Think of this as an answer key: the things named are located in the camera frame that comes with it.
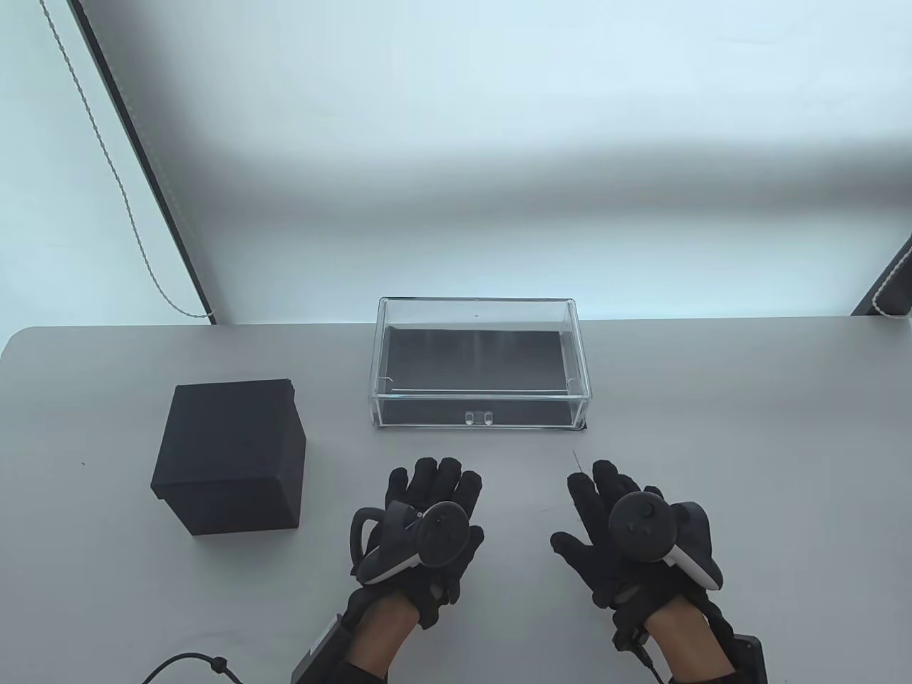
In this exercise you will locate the person's right forearm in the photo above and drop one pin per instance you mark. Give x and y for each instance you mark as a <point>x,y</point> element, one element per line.
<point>684,638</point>

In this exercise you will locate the black and white right controller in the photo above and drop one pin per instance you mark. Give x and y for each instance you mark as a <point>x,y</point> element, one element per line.
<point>641,524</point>

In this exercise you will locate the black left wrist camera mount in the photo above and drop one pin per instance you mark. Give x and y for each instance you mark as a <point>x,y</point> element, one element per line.
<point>317,655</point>

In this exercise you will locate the black and white left controller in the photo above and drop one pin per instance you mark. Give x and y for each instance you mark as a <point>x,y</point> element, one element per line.
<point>438,534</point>

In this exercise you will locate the black box lid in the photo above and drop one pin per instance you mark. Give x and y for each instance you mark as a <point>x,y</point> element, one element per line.
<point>228,434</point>

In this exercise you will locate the person's left forearm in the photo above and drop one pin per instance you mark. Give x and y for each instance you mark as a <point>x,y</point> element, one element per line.
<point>377,638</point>

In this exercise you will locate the clear acrylic drawer case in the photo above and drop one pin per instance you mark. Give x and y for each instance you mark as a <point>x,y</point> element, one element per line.
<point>477,312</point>

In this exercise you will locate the person's right hand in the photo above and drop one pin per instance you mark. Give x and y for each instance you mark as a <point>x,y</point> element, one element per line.
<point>591,513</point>

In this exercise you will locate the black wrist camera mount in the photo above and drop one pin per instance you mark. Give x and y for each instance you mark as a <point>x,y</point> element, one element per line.
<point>752,659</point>
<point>317,655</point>

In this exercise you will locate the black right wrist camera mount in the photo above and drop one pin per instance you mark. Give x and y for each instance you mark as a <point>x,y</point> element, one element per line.
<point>752,659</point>

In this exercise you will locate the person's left hand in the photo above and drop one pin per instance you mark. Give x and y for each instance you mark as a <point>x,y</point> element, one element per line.
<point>456,484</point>

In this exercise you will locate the black and white controller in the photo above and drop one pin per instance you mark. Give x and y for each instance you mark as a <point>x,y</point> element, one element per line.
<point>438,534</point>
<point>641,524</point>

